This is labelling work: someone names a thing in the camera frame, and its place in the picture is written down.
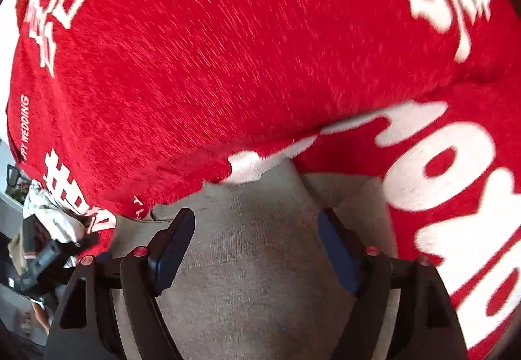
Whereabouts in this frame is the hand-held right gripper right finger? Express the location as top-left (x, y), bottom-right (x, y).
top-left (317, 207), bottom-right (469, 360)

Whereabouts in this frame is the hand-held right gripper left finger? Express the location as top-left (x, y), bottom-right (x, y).
top-left (43, 207), bottom-right (196, 360)

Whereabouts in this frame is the grey knit sweater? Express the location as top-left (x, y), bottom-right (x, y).
top-left (110, 158), bottom-right (401, 360)

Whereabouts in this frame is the brown cloth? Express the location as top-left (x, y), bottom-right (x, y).
top-left (8, 233), bottom-right (26, 276)

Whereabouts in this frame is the white floral quilt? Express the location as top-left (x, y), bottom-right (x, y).
top-left (22, 180), bottom-right (89, 247)

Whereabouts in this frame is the black handle frame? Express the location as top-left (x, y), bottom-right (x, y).
top-left (6, 164), bottom-right (30, 190)

